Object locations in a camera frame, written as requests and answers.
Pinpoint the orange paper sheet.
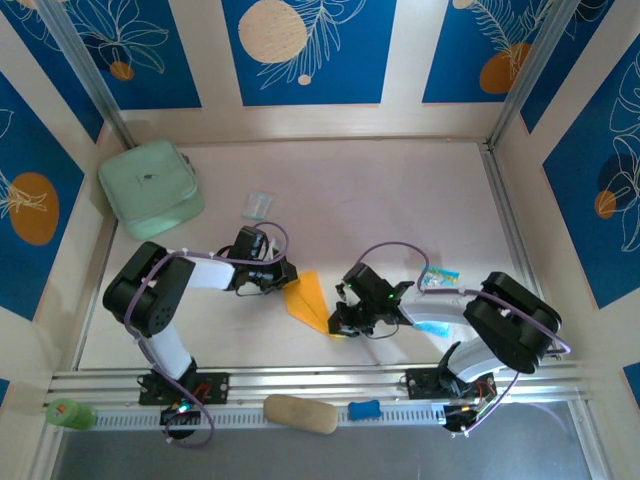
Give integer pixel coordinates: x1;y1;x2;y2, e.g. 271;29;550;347
282;269;335;337

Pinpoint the small clear plastic packet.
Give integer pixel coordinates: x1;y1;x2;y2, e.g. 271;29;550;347
240;188;276;221

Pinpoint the blue white tissue packet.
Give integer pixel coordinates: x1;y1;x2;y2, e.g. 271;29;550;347
412;264;461;337

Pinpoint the blue bone-shaped eraser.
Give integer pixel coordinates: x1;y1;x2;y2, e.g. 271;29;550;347
347;399;384;422

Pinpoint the beige oblong case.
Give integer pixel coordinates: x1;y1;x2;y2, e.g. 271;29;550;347
263;393;340;436

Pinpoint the mint green zip case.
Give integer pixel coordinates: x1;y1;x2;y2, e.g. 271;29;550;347
97;138;206;242

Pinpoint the green bottle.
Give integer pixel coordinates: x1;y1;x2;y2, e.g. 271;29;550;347
44;397;99;431

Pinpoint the purple cable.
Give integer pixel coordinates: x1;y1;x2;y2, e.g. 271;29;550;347
124;221;294;450
354;242;574;436

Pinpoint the aluminium rail frame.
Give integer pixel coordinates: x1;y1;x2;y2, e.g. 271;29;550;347
47;360;604;404

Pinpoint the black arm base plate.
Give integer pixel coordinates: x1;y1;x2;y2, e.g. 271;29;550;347
405;367;496;401
138;372;231;406

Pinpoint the black controller board with wires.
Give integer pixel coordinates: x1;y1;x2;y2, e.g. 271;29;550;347
442;402;501;440
158;402;202;441

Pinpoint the slotted grey cable duct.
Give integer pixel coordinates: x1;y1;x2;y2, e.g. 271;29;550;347
92;402;449;432

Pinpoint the aluminium side rail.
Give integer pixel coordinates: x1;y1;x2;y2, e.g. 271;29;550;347
478;142;559;361

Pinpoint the blue floral wall poster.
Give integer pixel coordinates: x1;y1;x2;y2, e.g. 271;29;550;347
521;0;640;135
0;0;105;145
542;43;640;310
422;0;557;105
222;0;397;107
64;0;203;111
0;72;86;322

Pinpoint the aluminium corner post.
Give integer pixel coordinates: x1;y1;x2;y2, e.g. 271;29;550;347
35;0;137;150
485;0;584;151

